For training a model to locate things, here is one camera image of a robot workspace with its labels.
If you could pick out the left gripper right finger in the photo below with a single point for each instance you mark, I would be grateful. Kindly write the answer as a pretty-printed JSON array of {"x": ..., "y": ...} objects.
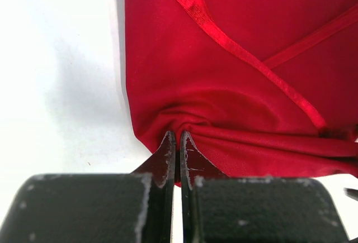
[{"x": 219, "y": 208}]

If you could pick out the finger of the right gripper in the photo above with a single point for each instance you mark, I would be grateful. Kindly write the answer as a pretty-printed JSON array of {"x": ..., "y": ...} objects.
[{"x": 352, "y": 193}]

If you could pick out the red cloth napkin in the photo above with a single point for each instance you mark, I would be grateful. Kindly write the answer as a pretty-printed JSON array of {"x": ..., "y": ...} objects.
[{"x": 264, "y": 87}]

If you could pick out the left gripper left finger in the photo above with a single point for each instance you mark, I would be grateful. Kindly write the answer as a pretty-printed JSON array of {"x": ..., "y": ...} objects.
[{"x": 134, "y": 207}]

